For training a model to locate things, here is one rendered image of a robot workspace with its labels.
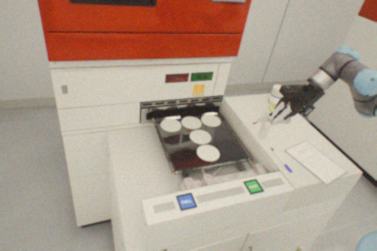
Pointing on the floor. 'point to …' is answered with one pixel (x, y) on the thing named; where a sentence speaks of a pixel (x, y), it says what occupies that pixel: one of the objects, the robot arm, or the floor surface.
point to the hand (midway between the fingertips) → (272, 121)
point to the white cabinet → (276, 241)
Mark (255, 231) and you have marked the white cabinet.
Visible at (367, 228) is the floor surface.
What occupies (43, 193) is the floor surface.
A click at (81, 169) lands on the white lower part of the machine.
